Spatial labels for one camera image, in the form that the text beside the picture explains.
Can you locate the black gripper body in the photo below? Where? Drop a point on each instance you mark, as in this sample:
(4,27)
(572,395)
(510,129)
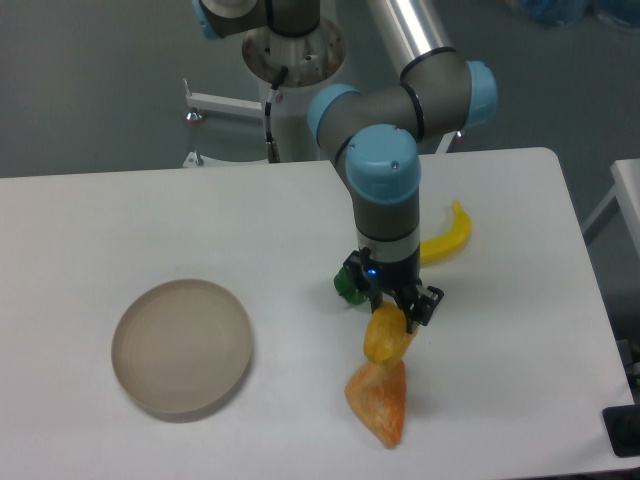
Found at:
(398,279)

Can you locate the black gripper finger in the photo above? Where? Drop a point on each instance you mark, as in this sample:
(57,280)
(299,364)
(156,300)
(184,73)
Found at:
(369,286)
(417,303)

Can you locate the yellow bell pepper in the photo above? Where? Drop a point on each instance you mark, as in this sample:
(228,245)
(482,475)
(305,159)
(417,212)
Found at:
(386,338)

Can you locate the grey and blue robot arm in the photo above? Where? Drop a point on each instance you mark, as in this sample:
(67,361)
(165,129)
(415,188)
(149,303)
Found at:
(371,139)

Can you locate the green bell pepper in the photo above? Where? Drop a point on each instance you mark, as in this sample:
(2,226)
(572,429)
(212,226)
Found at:
(347,284)

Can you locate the beige round plate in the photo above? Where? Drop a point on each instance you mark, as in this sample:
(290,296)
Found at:
(183,349)

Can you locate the yellow banana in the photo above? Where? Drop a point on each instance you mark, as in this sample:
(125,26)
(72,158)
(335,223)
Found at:
(450,242)

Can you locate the orange triangular toast slice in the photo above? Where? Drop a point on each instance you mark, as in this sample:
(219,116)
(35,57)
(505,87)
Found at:
(377,396)

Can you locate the black device at table edge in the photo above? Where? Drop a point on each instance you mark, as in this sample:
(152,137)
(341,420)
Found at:
(622,426)

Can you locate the white side table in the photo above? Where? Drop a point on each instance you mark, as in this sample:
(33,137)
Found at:
(622,197)

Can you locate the blue plastic bag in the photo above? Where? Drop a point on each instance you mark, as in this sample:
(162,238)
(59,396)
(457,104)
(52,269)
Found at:
(621,15)

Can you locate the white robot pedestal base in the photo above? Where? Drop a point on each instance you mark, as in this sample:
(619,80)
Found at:
(304,110)

